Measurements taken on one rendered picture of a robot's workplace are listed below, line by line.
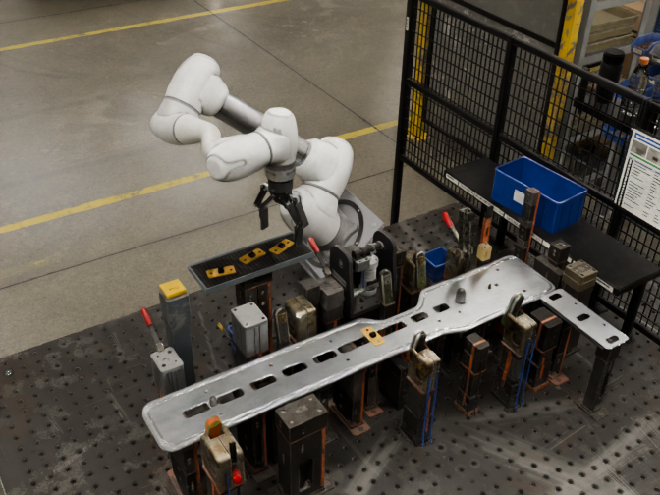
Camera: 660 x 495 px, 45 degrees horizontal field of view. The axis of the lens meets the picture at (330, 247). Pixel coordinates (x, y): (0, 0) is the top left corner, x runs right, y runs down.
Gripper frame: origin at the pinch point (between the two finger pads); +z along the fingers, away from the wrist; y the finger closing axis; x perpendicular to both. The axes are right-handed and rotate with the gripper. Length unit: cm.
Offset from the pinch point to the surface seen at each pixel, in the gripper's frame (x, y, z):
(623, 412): 48, 103, 52
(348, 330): -3.5, 29.3, 21.5
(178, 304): -36.6, -8.5, 9.9
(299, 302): -9.7, 15.1, 13.7
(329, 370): -20.8, 35.5, 21.6
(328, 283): 3.2, 16.4, 13.7
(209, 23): 356, -393, 122
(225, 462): -66, 38, 16
